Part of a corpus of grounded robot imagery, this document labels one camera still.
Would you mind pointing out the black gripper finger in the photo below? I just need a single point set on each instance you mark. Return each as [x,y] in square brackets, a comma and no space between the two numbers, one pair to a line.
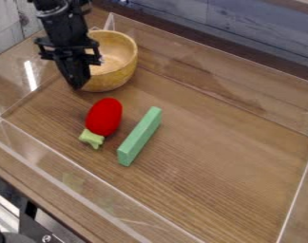
[66,67]
[82,74]

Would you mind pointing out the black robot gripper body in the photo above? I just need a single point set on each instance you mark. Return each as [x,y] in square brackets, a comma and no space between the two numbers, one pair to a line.
[66,41]

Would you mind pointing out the red plush strawberry toy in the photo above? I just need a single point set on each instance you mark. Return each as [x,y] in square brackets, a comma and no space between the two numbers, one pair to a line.
[103,122]

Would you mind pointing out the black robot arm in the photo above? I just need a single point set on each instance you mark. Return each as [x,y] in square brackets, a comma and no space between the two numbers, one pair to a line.
[62,4]

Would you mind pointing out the wooden bowl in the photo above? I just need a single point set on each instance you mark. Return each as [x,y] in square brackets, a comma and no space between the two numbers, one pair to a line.
[120,55]

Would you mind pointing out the green rectangular block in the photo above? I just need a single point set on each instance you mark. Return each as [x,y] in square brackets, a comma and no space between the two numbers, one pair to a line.
[141,134]

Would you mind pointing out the clear acrylic tray wall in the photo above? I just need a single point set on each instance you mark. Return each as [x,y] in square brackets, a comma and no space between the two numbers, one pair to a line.
[215,179]

